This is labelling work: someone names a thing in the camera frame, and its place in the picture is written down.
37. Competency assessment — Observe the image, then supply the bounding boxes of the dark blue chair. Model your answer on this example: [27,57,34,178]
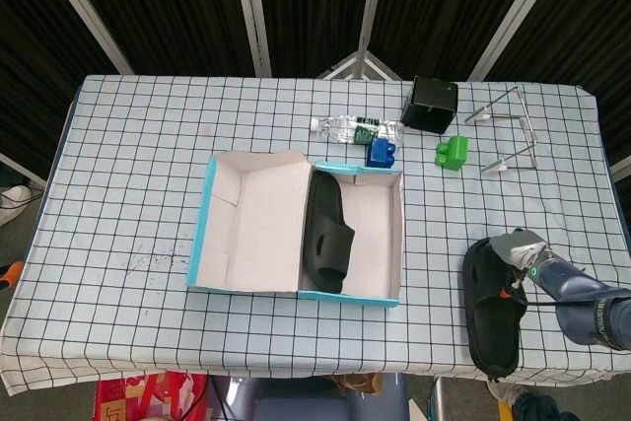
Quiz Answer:
[206,374,410,421]

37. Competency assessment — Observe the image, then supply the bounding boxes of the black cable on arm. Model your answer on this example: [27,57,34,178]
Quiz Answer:
[512,277,622,310]

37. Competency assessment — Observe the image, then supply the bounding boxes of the dark folding screen white frames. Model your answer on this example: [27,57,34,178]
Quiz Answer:
[0,0,631,185]

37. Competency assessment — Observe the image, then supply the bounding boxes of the black rubber slipper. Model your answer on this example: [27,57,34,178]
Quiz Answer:
[301,169,357,295]
[461,237,528,384]

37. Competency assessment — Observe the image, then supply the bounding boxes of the brown paper bag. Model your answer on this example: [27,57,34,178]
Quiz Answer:
[329,372,385,395]

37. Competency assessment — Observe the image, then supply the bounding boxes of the orange black object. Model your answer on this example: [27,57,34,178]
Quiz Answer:
[0,260,25,290]

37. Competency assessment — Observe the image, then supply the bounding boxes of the light blue cardboard shoe box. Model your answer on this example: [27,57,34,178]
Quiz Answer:
[185,149,405,309]

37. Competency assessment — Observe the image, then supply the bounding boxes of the blue toy block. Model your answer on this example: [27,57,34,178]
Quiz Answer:
[365,136,398,170]

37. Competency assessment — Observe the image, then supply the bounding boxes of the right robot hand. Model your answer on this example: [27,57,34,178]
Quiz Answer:
[487,227,551,300]

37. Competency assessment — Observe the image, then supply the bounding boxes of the black cube box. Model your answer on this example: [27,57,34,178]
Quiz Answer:
[399,75,459,136]

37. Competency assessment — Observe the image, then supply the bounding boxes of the metal wire stand white feet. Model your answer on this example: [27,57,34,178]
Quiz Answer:
[463,87,539,175]

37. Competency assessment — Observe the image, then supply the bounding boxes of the red plastic snack bag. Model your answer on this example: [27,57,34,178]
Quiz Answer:
[94,370,209,421]

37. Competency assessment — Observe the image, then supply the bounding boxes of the green toy block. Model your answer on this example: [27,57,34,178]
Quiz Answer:
[434,135,470,172]

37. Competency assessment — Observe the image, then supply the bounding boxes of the white black checkered tablecloth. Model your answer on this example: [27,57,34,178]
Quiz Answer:
[0,74,631,390]

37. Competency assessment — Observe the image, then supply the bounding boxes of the clear plastic water bottle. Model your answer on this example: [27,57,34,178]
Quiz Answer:
[309,114,405,145]

